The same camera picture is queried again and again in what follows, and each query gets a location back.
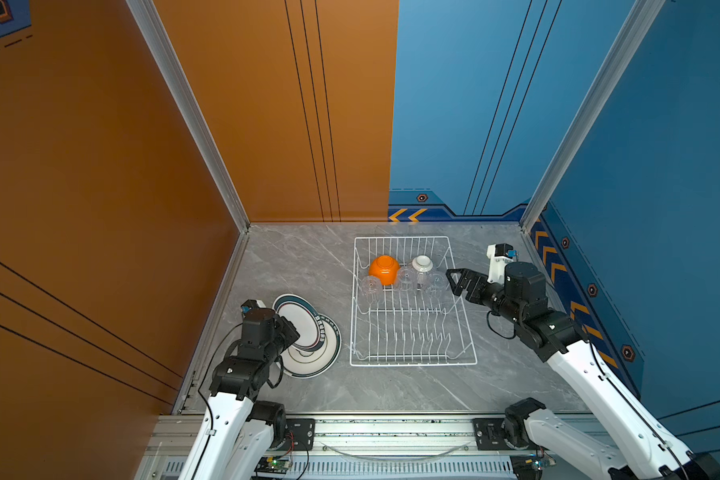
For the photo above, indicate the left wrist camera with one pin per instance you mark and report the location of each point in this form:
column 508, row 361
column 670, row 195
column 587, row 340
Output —
column 251, row 305

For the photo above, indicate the clear plastic cup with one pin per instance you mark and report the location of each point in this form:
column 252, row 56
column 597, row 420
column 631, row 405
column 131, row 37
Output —
column 371, row 289

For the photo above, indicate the dark green rimmed plate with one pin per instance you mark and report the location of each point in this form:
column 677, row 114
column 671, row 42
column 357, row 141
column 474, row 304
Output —
column 301, row 364

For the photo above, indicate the large clear glass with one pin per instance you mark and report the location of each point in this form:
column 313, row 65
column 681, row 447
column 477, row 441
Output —
column 435, row 283

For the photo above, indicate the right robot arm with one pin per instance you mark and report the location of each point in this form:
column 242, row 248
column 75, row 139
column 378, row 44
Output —
column 644, row 448

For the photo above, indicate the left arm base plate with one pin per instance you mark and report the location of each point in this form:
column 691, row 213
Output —
column 294, row 433

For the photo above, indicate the orange bowl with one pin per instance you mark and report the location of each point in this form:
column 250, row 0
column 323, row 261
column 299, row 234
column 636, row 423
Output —
column 384, row 268

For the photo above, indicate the clear faceted glass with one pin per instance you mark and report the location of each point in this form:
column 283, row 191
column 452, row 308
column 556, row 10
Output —
column 406, row 279

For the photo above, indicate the right small circuit board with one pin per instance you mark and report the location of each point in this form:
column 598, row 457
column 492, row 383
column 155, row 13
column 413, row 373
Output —
column 531, row 468

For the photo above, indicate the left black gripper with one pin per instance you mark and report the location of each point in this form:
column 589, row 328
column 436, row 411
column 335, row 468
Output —
column 281, row 325

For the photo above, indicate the green circuit board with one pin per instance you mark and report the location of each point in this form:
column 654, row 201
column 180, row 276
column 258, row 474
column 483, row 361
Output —
column 272, row 466

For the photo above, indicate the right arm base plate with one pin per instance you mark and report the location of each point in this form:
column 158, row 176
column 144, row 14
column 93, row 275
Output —
column 499, row 434

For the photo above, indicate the aluminium front rail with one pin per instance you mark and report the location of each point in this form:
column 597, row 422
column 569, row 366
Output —
column 357, row 446

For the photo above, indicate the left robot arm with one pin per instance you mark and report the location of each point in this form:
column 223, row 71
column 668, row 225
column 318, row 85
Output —
column 237, row 428

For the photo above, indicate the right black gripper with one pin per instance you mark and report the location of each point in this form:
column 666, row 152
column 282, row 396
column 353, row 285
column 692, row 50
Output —
column 479, row 280

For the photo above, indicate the striped bowl white base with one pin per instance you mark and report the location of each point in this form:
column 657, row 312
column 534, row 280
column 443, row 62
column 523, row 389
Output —
column 422, row 264

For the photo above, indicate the white wire dish rack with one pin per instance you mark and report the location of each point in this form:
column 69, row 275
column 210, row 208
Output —
column 408, row 329

